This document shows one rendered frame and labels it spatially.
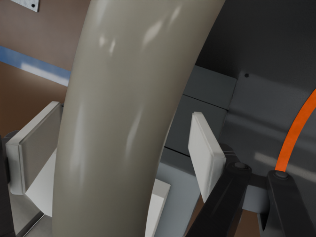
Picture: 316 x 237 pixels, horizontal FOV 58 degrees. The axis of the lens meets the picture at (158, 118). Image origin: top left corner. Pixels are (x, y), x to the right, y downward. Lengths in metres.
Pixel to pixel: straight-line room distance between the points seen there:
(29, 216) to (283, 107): 1.09
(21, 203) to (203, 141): 0.45
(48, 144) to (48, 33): 1.49
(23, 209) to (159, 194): 0.25
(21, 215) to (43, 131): 0.39
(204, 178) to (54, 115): 0.11
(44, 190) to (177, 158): 0.32
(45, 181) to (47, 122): 0.53
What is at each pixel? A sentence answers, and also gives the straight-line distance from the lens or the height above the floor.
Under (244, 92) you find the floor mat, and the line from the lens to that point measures 1.33.
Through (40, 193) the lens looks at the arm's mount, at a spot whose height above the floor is 0.86.
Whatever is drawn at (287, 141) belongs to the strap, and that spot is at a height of 0.02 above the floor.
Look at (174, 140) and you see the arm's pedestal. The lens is 0.69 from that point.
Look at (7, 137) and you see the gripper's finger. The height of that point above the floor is 1.18.
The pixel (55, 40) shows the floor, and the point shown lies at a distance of 1.65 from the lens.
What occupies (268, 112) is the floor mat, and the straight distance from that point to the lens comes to 1.36.
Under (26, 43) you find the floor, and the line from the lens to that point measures 1.78.
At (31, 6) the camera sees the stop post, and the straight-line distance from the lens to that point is 1.69.
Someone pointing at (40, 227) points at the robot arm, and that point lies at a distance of 0.57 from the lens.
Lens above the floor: 1.28
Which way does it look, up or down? 60 degrees down
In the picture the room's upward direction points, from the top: 140 degrees counter-clockwise
